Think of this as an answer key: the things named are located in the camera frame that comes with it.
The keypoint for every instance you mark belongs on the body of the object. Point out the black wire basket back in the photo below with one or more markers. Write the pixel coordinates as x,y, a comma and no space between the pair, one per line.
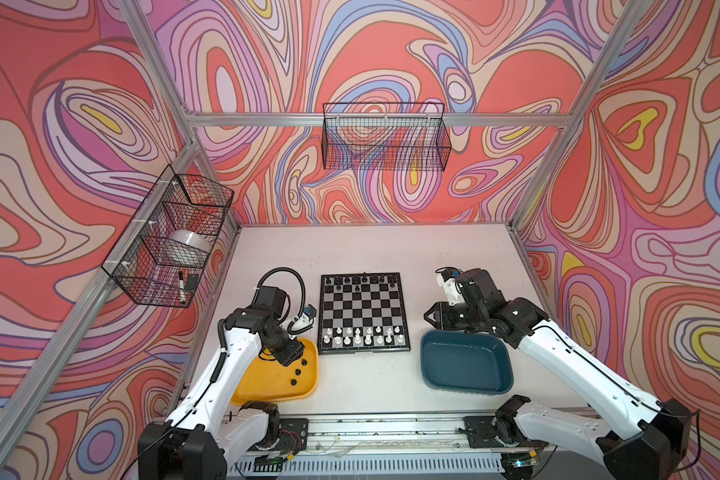
385,136

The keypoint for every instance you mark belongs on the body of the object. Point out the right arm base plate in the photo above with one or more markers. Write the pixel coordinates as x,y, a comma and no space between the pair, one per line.
482,433

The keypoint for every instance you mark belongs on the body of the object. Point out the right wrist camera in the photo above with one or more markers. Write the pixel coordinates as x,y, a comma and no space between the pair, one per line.
446,279

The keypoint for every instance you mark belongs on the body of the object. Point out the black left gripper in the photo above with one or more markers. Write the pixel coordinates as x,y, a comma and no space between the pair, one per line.
293,348

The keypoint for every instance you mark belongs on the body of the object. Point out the yellow plastic tray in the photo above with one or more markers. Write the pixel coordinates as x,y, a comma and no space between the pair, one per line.
272,382

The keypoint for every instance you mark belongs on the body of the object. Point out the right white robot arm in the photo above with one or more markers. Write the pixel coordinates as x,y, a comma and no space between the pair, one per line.
636,436

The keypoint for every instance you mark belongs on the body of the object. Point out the black wire basket left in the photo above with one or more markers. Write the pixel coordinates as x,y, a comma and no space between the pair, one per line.
145,267

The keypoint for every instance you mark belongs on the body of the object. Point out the black white chess board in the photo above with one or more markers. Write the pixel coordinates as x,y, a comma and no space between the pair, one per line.
355,305

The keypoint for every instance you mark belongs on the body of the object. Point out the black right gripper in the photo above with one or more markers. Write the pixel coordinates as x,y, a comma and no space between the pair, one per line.
441,314

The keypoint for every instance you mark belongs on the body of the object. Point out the black marker in basket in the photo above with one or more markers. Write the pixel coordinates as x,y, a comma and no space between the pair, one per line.
181,289

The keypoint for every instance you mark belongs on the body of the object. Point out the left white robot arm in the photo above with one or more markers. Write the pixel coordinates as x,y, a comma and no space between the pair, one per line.
200,439

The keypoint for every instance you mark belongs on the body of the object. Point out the black wire basket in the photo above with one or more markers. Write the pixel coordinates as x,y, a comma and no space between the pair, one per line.
145,267
385,136

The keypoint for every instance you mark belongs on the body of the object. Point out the teal plastic tray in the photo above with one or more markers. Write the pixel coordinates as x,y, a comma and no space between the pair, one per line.
465,363

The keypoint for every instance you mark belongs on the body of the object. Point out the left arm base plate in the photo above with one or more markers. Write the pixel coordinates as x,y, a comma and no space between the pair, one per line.
292,439

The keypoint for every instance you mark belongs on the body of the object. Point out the white roll in basket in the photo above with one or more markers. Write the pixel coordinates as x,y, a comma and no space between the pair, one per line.
195,242

